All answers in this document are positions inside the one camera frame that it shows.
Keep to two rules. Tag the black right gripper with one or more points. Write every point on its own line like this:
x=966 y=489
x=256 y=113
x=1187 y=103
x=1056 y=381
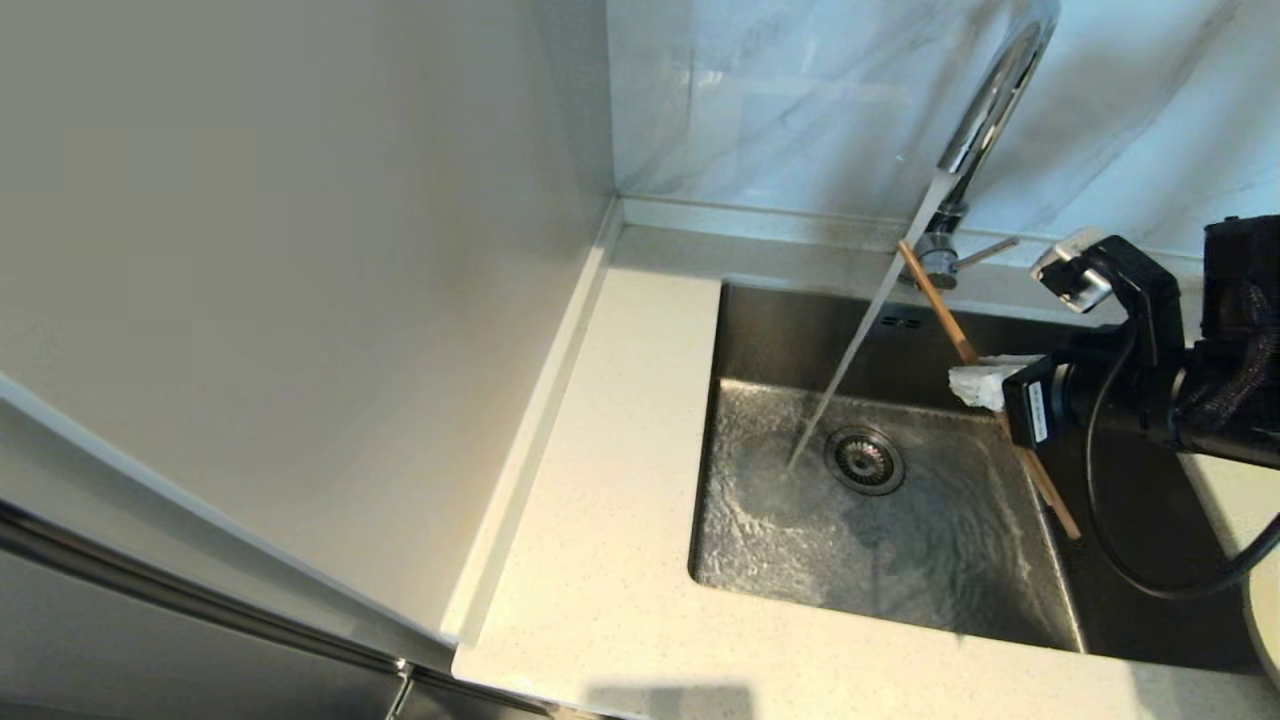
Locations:
x=1060 y=400

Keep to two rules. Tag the stainless steel sink basin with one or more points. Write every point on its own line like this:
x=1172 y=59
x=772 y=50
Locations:
x=900 y=560

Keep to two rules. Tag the round metal drain strainer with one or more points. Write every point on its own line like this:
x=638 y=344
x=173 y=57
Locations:
x=866 y=461

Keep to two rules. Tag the white round plate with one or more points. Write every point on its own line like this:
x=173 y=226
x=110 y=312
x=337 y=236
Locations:
x=1268 y=640

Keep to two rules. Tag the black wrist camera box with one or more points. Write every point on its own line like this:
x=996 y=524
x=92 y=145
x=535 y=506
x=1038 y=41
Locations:
x=1110 y=275

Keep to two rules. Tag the chrome gooseneck faucet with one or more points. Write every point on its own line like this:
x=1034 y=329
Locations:
x=995 y=100

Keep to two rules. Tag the grey steel refrigerator door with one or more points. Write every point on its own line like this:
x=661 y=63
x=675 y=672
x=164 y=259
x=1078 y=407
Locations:
x=150 y=650

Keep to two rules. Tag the brown wooden chopstick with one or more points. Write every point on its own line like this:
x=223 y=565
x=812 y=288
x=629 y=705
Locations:
x=940 y=305
x=1048 y=492

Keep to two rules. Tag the white refrigerator side panel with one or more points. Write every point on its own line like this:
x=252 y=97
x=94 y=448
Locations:
x=300 y=250

